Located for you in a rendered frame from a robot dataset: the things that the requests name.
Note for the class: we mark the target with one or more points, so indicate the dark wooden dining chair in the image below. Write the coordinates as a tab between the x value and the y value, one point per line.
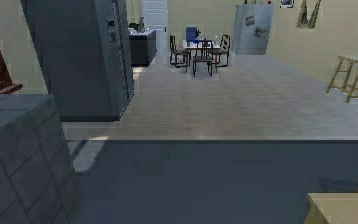
177	53
223	50
203	58

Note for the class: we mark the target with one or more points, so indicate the white dining table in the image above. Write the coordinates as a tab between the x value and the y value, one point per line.
200	45

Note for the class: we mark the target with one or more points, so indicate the dark kitchen counter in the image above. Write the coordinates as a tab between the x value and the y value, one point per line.
141	46

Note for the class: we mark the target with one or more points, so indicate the blue box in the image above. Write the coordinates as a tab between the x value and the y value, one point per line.
191	34

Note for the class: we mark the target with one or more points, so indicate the white room door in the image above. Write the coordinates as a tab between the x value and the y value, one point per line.
155	16

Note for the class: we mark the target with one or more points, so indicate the grey fridge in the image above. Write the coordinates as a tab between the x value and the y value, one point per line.
253	30

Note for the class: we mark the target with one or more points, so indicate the tall dark grey cupboard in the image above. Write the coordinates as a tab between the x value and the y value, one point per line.
77	60

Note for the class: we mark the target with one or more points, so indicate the grey tiled cabinet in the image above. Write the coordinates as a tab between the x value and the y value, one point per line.
23	160

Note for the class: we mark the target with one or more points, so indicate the pale wooden table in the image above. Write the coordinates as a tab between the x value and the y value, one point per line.
340	208

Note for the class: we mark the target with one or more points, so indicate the small framed wall picture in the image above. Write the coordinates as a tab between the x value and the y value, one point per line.
287	3

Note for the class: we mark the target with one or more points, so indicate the wooden framed wall picture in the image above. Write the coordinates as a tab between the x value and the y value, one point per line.
307	15

